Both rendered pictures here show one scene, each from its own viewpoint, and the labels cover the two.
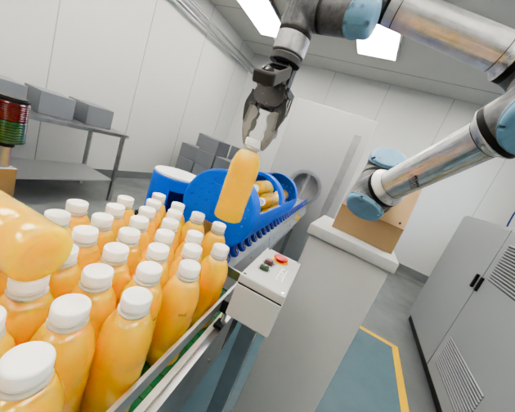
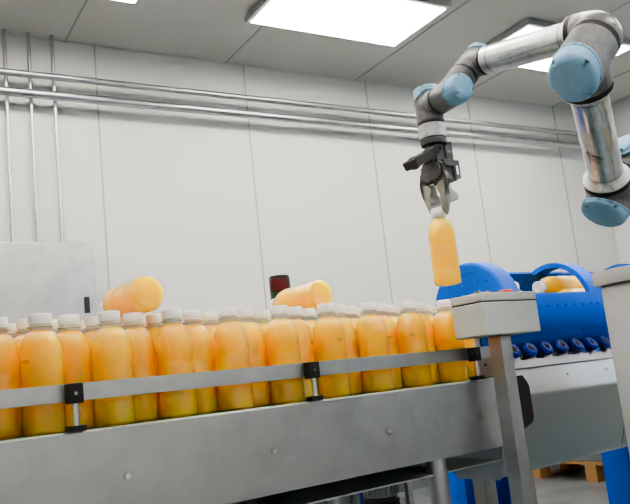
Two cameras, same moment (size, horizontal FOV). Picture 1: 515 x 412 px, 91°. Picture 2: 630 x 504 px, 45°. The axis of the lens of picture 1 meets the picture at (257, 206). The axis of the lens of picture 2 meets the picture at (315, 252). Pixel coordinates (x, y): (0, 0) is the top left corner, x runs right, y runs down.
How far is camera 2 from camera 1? 154 cm
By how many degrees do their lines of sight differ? 43
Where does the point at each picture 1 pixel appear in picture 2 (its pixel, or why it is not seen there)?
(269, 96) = (431, 172)
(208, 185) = (452, 291)
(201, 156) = not seen: hidden behind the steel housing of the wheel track
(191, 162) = not seen: hidden behind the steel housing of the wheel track
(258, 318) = (475, 323)
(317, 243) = (613, 292)
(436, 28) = (513, 56)
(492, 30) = (542, 36)
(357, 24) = (452, 97)
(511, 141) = (569, 96)
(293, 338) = not seen: outside the picture
